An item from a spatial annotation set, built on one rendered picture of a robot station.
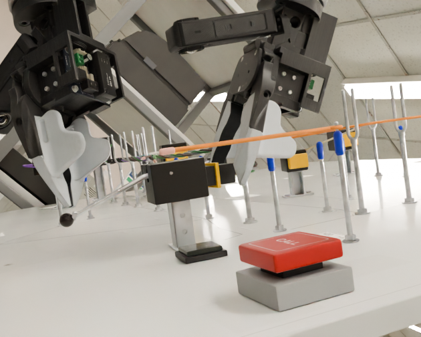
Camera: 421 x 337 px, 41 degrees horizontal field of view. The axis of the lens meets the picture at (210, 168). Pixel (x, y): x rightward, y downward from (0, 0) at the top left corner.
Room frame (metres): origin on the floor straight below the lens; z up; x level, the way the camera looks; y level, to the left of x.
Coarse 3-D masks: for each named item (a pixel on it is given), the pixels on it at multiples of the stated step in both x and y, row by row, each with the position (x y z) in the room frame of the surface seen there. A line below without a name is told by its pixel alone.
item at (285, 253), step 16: (272, 240) 0.37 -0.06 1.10; (288, 240) 0.36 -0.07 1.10; (304, 240) 0.35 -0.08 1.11; (320, 240) 0.34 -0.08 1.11; (336, 240) 0.34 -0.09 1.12; (240, 256) 0.37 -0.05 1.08; (256, 256) 0.35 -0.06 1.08; (272, 256) 0.33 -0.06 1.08; (288, 256) 0.33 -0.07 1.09; (304, 256) 0.33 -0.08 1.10; (320, 256) 0.33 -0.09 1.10; (336, 256) 0.34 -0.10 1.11; (272, 272) 0.35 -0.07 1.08; (288, 272) 0.34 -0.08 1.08; (304, 272) 0.34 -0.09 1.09
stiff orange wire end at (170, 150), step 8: (312, 128) 0.45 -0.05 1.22; (320, 128) 0.45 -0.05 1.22; (328, 128) 0.45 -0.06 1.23; (336, 128) 0.44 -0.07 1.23; (256, 136) 0.44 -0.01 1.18; (264, 136) 0.44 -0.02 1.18; (272, 136) 0.44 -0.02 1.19; (280, 136) 0.45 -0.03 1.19; (200, 144) 0.44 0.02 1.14; (208, 144) 0.44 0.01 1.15; (216, 144) 0.44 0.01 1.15; (224, 144) 0.44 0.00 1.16; (152, 152) 0.44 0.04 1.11; (160, 152) 0.44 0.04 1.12; (168, 152) 0.44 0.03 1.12
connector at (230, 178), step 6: (210, 168) 0.55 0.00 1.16; (222, 168) 0.55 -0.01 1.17; (228, 168) 0.55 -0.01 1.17; (210, 174) 0.55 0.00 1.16; (222, 174) 0.55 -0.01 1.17; (228, 174) 0.56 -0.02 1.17; (234, 174) 0.56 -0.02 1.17; (210, 180) 0.55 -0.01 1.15; (222, 180) 0.56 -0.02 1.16; (228, 180) 0.56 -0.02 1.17; (234, 180) 0.56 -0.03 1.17
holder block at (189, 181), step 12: (144, 168) 0.57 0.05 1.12; (156, 168) 0.54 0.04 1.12; (168, 168) 0.54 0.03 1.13; (180, 168) 0.54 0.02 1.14; (192, 168) 0.54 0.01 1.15; (204, 168) 0.54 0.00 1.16; (144, 180) 0.58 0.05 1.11; (156, 180) 0.54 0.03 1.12; (168, 180) 0.54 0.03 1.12; (180, 180) 0.54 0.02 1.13; (192, 180) 0.54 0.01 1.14; (204, 180) 0.55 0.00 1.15; (156, 192) 0.54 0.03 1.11; (168, 192) 0.54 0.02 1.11; (180, 192) 0.54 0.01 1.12; (192, 192) 0.55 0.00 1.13; (204, 192) 0.55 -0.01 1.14; (156, 204) 0.54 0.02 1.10
